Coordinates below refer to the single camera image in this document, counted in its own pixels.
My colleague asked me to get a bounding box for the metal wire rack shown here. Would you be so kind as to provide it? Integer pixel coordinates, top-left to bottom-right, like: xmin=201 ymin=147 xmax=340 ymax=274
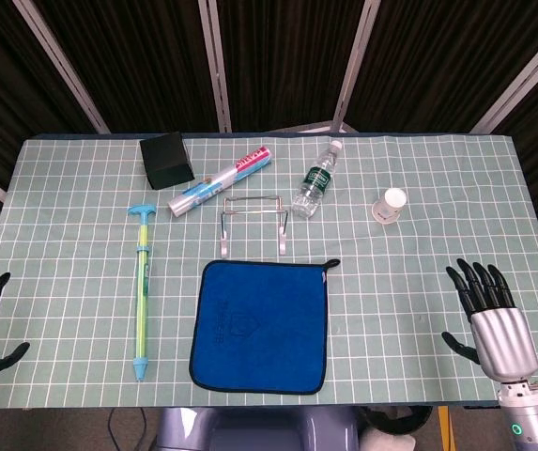
xmin=219 ymin=194 xmax=291 ymax=257

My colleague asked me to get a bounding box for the foil-wrapped tube package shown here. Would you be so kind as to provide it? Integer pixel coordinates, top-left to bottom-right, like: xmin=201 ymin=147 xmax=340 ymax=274
xmin=166 ymin=145 xmax=274 ymax=219

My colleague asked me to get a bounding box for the blue microfibre cloth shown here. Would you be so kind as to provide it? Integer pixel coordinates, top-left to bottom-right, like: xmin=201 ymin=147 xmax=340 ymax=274
xmin=188 ymin=258 xmax=342 ymax=396

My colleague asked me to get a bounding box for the white paper cup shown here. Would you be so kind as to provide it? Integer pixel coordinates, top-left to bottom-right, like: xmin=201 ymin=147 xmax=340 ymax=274
xmin=371 ymin=187 xmax=407 ymax=226

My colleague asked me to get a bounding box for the black cable on floor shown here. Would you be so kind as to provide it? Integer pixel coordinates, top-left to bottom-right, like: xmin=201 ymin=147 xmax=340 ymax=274
xmin=106 ymin=407 xmax=148 ymax=451

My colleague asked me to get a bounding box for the purple robot torso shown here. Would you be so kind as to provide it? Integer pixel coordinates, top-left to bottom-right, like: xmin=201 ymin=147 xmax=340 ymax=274
xmin=155 ymin=406 xmax=361 ymax=451

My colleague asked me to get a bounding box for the clear water bottle green label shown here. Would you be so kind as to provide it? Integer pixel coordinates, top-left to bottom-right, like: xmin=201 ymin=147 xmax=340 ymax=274
xmin=290 ymin=139 xmax=344 ymax=219

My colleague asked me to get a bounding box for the green white checkered tablecloth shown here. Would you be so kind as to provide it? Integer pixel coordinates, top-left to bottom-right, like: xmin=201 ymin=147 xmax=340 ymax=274
xmin=0 ymin=133 xmax=538 ymax=410

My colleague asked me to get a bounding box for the green blue water pump toy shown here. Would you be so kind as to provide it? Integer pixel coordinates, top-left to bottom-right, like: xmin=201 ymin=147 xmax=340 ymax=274
xmin=126 ymin=203 xmax=156 ymax=382

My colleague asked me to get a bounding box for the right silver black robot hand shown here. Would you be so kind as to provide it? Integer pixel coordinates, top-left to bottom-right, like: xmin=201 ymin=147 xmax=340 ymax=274
xmin=440 ymin=257 xmax=538 ymax=382

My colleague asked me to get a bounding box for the yellow table leg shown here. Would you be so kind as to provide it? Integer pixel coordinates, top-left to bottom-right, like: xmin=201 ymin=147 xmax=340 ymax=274
xmin=437 ymin=406 xmax=453 ymax=451

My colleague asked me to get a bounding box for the black box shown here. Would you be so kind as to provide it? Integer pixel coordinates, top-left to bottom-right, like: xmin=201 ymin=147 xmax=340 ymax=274
xmin=139 ymin=132 xmax=196 ymax=191

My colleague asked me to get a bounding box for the black round bin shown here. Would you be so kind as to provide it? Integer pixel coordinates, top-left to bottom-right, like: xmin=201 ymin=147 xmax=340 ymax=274
xmin=365 ymin=406 xmax=434 ymax=436

